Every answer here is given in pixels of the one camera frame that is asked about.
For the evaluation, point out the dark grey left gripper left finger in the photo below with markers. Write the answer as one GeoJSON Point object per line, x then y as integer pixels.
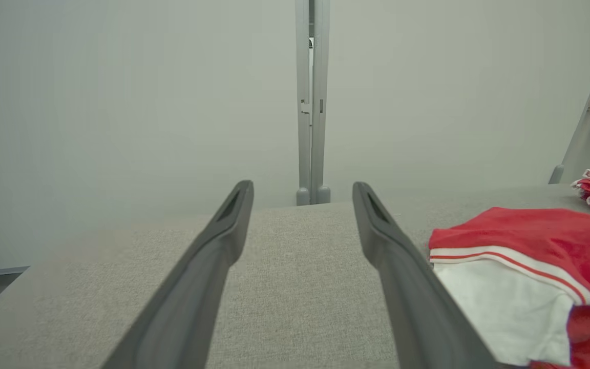
{"type": "Point", "coordinates": [192, 297]}

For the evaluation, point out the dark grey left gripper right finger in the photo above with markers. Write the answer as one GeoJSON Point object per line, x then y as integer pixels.
{"type": "Point", "coordinates": [418, 307]}

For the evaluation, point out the red white basketball jersey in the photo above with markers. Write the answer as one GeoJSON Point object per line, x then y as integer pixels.
{"type": "Point", "coordinates": [530, 230]}

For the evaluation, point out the grey partition post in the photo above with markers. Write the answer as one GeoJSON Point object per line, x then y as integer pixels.
{"type": "Point", "coordinates": [318, 154]}
{"type": "Point", "coordinates": [556, 174]}

